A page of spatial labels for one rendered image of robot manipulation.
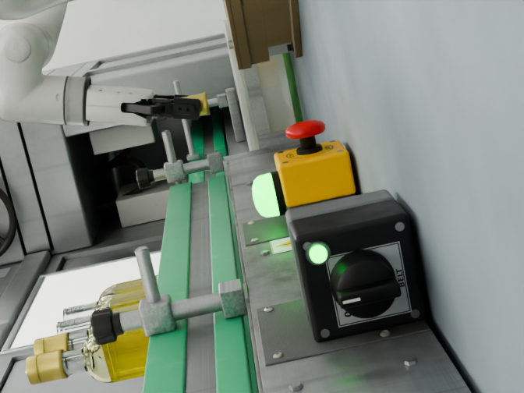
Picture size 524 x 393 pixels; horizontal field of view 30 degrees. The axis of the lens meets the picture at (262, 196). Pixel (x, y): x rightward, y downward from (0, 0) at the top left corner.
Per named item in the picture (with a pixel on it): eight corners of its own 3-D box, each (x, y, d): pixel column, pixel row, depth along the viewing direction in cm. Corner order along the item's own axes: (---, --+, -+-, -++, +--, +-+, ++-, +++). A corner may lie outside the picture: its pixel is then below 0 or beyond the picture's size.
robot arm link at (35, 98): (3, 21, 151) (-10, 20, 142) (72, 26, 152) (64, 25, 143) (1, 119, 153) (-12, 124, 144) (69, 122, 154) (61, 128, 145)
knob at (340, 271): (399, 304, 68) (409, 321, 64) (336, 317, 67) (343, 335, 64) (388, 242, 66) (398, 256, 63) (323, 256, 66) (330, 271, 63)
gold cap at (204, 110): (205, 90, 153) (178, 96, 153) (206, 93, 149) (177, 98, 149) (210, 113, 154) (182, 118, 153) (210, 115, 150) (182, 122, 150)
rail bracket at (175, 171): (237, 228, 145) (154, 246, 145) (213, 118, 141) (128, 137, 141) (238, 234, 142) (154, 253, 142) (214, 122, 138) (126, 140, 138)
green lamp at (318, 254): (328, 260, 66) (311, 263, 66) (325, 243, 66) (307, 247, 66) (329, 263, 66) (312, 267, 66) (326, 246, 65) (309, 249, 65)
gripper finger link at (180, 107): (155, 117, 150) (199, 119, 150) (154, 119, 147) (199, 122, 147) (156, 96, 149) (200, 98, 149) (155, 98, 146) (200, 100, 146)
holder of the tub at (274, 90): (310, 172, 163) (264, 182, 162) (277, 8, 156) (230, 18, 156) (323, 196, 146) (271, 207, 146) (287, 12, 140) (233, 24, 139)
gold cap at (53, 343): (76, 352, 126) (42, 359, 126) (69, 327, 125) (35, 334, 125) (72, 363, 122) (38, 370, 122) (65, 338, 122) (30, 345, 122)
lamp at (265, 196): (285, 208, 101) (256, 214, 101) (276, 166, 100) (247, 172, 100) (288, 219, 97) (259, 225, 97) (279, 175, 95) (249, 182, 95)
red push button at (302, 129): (288, 156, 99) (282, 123, 99) (327, 147, 100) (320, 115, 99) (292, 163, 96) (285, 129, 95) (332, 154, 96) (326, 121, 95)
